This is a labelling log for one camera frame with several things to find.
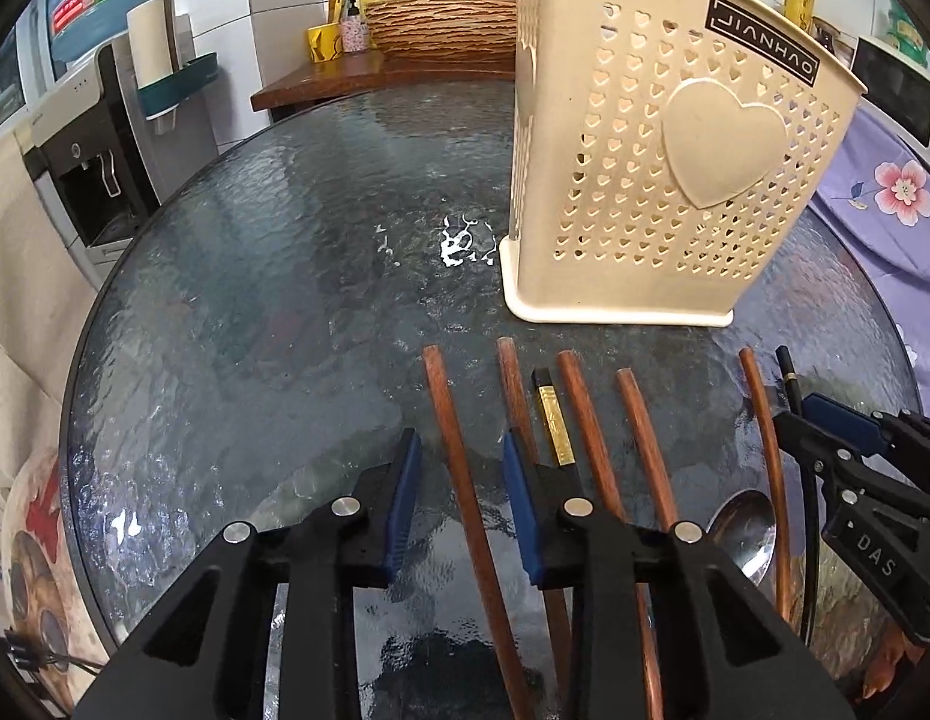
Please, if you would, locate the white framed appliance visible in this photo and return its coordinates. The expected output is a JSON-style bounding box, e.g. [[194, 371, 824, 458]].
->
[[851, 34, 930, 151]]

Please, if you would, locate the small floral bottle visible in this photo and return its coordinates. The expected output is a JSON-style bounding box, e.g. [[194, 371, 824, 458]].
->
[[340, 0, 370, 53]]

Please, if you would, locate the beige plastic utensil holder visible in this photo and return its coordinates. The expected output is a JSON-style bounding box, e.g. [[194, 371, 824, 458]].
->
[[499, 0, 869, 327]]

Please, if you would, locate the green white container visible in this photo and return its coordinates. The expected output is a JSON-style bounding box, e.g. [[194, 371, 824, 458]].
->
[[881, 0, 930, 53]]

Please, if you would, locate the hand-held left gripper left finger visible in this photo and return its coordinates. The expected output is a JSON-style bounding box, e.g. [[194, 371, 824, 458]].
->
[[75, 427, 425, 720]]

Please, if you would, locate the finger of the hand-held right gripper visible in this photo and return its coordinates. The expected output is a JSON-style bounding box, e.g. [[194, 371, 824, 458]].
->
[[802, 394, 930, 466], [775, 409, 930, 527]]

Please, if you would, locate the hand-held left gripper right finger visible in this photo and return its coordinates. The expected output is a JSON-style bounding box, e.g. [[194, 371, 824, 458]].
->
[[502, 427, 860, 720]]

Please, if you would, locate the woven pattern wash basin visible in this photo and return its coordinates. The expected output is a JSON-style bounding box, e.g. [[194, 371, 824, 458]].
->
[[364, 0, 520, 65]]

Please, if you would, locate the person's right hand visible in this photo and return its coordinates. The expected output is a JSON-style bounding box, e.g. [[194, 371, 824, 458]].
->
[[859, 626, 930, 704]]

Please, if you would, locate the printed cushion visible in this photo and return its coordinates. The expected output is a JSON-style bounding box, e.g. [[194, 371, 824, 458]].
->
[[0, 450, 128, 713]]

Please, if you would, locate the beige cloth cover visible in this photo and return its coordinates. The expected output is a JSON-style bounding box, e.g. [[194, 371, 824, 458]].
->
[[0, 127, 98, 466]]

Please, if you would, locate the metal spoon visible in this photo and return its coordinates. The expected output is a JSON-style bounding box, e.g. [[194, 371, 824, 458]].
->
[[705, 490, 779, 586]]

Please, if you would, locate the window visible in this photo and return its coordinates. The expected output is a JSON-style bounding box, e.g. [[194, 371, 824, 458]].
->
[[0, 0, 61, 140]]

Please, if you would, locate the wooden sink counter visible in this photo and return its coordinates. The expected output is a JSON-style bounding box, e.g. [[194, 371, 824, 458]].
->
[[250, 52, 520, 121]]

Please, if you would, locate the black gold chopstick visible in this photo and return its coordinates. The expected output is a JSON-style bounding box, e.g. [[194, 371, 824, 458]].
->
[[775, 346, 820, 642], [531, 369, 578, 470]]

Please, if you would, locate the brown wooden chopstick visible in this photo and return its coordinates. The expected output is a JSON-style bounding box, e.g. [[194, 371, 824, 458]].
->
[[424, 345, 537, 720], [557, 351, 665, 720], [496, 337, 572, 720], [737, 347, 796, 623], [616, 367, 680, 530]]

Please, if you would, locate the black cable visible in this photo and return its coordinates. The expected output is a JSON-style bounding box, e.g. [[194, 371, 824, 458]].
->
[[0, 630, 98, 680]]

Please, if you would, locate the purple floral cloth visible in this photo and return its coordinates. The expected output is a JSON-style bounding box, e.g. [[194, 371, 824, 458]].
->
[[810, 101, 930, 361]]

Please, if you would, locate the water dispenser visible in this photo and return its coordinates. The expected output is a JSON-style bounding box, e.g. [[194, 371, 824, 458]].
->
[[19, 41, 170, 286]]

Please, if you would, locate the blue water bottle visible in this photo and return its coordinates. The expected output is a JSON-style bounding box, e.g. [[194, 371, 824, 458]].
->
[[45, 0, 173, 76]]

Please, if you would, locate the yellow cup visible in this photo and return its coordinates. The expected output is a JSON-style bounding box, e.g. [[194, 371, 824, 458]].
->
[[307, 22, 344, 65]]

